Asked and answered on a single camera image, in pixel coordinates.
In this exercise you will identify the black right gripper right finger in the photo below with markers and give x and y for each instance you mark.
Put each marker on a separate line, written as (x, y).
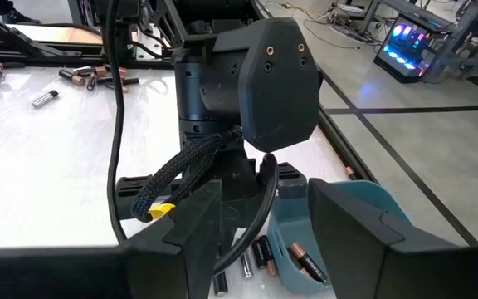
(388, 270)

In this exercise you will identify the grey metal workbench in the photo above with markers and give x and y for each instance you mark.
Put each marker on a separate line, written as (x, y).
(463, 37)

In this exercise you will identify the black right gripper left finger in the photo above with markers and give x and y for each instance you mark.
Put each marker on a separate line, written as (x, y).
(98, 274)

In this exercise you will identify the black diagonal frame strut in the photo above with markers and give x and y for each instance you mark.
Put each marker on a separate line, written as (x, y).
(15, 31)

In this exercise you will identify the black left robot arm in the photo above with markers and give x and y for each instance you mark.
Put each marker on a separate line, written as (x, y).
(280, 91)

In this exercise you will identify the wooden base board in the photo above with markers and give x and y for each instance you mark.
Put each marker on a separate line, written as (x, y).
(56, 34)

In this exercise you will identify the metal base plate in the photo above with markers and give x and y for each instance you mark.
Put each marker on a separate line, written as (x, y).
(152, 52)

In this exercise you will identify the blue-grey plastic bin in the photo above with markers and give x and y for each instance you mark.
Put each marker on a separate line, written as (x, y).
(293, 220)

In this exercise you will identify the computer case RGB lights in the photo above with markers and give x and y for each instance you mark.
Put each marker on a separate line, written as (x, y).
(401, 50)

